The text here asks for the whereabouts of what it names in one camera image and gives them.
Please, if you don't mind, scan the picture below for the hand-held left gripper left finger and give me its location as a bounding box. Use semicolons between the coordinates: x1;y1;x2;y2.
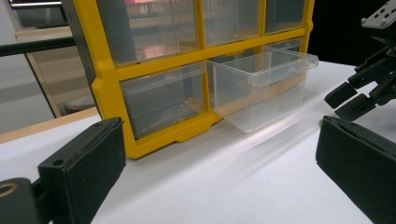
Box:
37;117;127;224

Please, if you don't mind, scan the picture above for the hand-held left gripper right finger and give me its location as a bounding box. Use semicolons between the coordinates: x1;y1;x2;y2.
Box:
315;115;396;224

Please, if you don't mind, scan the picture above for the single clear plastic drawer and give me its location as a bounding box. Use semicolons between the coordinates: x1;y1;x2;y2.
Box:
206;49;319;133

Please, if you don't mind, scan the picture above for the yellow black drawer organizer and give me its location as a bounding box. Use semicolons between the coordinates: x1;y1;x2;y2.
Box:
60;0;316;161

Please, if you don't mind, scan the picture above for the black curtain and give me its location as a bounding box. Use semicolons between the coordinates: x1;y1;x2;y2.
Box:
307;0;396;66

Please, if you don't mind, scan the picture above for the light wooden cabinet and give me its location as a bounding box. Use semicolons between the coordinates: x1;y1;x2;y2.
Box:
15;26;97;118

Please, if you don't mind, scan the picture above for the set of clear organizer bins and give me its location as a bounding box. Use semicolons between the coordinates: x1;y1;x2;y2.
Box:
96;0;307;140

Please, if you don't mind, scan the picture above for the black horizontal frame bar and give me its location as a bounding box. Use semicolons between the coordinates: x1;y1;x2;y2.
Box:
0;36;76;58

